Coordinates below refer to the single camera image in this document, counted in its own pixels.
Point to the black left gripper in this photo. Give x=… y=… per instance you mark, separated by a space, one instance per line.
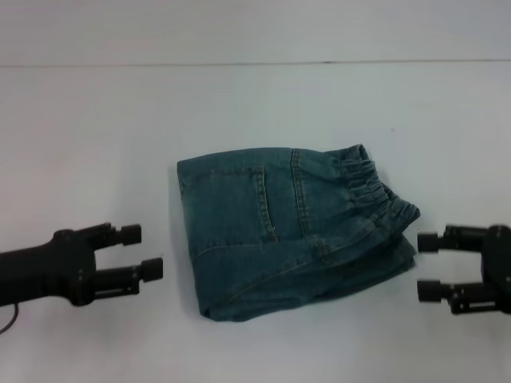
x=74 y=267

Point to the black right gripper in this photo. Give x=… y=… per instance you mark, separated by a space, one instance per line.
x=499 y=267

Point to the blue denim shorts with embroidery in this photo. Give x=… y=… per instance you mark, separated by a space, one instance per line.
x=287 y=239

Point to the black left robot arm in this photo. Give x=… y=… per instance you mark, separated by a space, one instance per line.
x=24 y=275

